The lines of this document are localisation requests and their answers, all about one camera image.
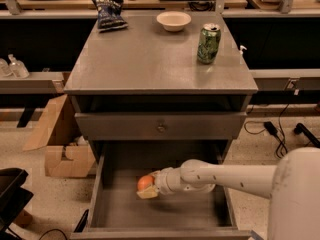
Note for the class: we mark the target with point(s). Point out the green soda can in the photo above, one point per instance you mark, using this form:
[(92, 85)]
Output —
[(208, 45)]

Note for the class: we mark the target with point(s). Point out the grey open middle drawer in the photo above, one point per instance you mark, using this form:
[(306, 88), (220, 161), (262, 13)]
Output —
[(117, 213)]

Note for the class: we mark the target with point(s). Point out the black chair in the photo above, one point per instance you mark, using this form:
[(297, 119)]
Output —
[(13, 199)]

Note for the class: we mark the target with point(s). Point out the white pump bottle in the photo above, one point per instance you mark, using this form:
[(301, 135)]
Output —
[(242, 49)]

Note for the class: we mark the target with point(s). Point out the grey top drawer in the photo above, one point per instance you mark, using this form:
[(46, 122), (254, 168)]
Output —
[(160, 126)]

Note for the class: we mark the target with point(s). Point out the cardboard box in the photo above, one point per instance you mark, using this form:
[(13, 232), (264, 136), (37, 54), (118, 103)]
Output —
[(66, 153)]

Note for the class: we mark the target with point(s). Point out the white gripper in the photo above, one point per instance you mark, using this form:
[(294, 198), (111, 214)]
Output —
[(162, 182)]

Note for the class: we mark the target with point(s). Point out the orange fruit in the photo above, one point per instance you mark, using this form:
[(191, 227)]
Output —
[(145, 182)]

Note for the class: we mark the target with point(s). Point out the grey drawer cabinet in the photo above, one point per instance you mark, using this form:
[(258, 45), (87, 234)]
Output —
[(144, 68)]

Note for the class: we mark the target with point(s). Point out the white bowl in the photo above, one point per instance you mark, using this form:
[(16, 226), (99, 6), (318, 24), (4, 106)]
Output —
[(173, 21)]

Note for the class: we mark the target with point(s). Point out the clear plastic bottle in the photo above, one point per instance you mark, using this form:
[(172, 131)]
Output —
[(17, 67)]

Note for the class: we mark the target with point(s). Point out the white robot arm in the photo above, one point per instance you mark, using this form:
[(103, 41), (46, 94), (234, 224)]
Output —
[(292, 186)]

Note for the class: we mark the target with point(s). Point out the blue chip bag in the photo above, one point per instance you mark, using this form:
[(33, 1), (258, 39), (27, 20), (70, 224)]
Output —
[(109, 15)]

